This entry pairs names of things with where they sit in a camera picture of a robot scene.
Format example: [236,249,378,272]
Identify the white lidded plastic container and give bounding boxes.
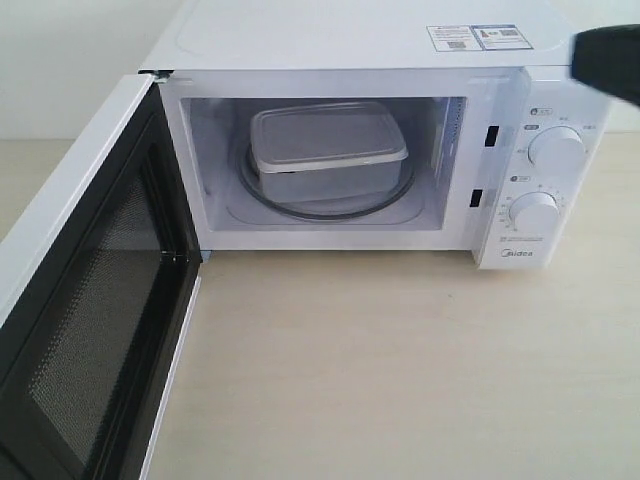
[250,101,409,203]

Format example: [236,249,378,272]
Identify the white microwave door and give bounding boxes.
[1,74,202,479]

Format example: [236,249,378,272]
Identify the white microwave oven body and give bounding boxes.
[141,1,609,270]

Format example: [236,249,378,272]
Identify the glass turntable plate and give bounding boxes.
[237,151,416,222]

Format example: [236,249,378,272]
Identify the lower white timer knob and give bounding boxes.
[509,192,560,233]

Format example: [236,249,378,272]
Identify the warning label sticker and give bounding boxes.
[426,24,532,52]

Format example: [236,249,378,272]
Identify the upper white control knob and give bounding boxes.
[527,126,586,172]

